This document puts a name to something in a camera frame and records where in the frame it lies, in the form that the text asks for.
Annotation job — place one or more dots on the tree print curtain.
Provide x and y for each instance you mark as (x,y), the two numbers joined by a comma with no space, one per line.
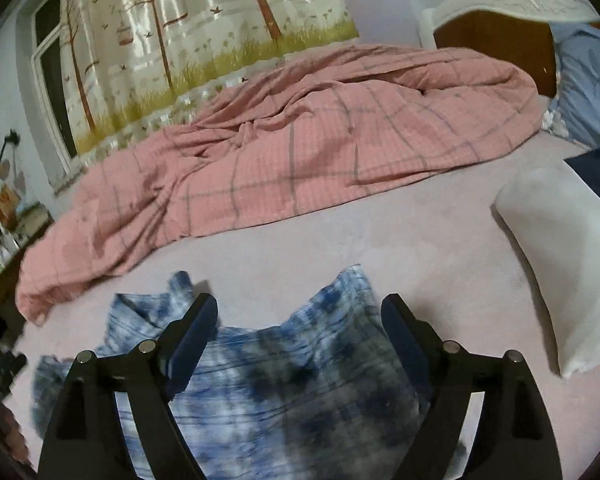
(132,67)

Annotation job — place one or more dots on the pink plaid quilt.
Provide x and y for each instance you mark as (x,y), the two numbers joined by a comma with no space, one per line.
(333,126)

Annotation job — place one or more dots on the pink bed sheet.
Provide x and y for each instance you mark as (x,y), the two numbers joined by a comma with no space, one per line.
(437,243)

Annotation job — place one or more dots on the blue floral pillow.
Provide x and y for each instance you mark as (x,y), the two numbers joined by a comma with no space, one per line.
(574,113)

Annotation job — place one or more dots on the white window frame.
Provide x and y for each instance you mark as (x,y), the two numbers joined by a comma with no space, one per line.
(42,91)

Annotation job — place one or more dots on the brown wooden desk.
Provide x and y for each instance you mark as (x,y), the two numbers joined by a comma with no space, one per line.
(11,320)

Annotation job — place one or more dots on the white brown headboard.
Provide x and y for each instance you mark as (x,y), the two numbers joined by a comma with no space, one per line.
(515,31)

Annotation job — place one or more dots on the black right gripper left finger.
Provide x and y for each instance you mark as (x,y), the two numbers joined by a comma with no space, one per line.
(85,440)

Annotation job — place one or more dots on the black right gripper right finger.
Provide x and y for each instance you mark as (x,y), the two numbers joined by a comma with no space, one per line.
(514,437)

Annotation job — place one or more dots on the white folded garment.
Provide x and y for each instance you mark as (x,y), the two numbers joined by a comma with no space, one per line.
(555,219)

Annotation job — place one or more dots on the blue white plaid shirt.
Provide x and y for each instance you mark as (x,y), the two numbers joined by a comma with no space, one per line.
(321,396)

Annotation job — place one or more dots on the clutter on desk top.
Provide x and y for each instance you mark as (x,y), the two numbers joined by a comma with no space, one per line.
(22,217)

